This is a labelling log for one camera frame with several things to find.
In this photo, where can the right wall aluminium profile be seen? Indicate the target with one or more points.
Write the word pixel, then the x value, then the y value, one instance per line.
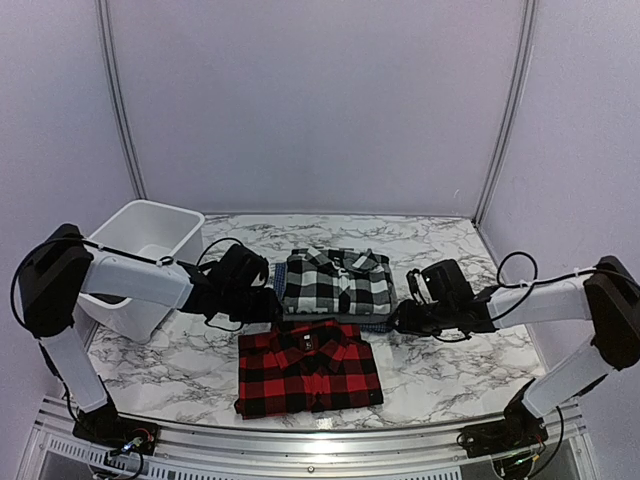
pixel 514 97

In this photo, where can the red black plaid shirt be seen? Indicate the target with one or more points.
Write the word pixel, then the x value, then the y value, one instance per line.
pixel 306 367

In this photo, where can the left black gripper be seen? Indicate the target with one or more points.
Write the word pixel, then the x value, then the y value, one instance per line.
pixel 267 309

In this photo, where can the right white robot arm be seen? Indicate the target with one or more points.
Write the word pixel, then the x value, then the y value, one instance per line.
pixel 606 295

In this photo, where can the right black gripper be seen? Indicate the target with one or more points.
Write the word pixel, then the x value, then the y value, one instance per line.
pixel 406 320

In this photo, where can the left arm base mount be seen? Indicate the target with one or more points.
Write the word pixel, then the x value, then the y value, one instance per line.
pixel 126 436

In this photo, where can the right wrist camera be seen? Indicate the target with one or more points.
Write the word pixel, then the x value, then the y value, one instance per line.
pixel 412 277

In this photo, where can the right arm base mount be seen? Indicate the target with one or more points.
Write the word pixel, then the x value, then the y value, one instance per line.
pixel 498 437

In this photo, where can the wall aluminium profile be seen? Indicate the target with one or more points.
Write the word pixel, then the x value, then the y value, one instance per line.
pixel 514 97
pixel 117 98

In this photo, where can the left wall aluminium profile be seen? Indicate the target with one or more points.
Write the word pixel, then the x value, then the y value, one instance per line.
pixel 117 98

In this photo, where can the white plastic bin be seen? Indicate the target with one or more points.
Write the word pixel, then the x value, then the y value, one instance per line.
pixel 135 279

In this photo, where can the blue checked shirt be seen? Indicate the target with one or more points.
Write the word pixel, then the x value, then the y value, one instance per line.
pixel 279 286

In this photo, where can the aluminium front frame rail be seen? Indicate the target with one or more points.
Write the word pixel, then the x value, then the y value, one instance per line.
pixel 191 451

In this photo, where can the black white plaid shirt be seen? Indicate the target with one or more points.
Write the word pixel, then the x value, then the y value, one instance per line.
pixel 338 281

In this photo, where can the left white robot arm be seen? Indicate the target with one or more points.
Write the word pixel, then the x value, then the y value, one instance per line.
pixel 49 280

